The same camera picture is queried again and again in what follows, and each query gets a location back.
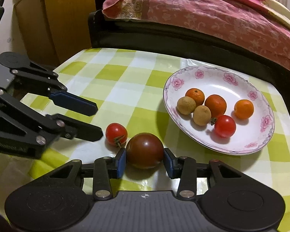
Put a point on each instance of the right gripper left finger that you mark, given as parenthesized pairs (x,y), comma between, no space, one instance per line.
(101,171)

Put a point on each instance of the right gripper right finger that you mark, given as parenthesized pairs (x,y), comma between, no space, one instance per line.
(187,170)

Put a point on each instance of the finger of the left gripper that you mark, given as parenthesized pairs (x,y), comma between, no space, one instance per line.
(17,118)
(33,78)

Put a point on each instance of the red cherry tomato back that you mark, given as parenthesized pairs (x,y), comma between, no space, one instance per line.
(116,134)

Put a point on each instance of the red cherry tomato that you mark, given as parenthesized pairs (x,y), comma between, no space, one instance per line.
(223,126)
(116,134)

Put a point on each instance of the dark brown large tomato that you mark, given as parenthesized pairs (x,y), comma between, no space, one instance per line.
(145,150)

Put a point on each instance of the tan longan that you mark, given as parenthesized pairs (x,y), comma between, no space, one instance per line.
(202,115)
(186,105)

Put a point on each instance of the red cherry tomato front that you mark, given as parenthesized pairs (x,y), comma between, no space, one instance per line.
(223,126)

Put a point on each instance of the brown wooden cabinet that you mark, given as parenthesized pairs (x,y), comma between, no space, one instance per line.
(54,30)

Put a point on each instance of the larger orange mandarin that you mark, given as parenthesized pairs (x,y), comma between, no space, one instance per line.
(216,104)

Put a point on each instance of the white floral plate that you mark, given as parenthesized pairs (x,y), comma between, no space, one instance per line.
(251,135)

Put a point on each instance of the small orange mandarin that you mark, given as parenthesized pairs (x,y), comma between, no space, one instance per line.
(197,95)

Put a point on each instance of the pink floral bedsheet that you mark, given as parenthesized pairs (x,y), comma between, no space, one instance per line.
(228,20)

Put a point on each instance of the dark bed frame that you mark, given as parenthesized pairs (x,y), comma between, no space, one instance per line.
(185,43)

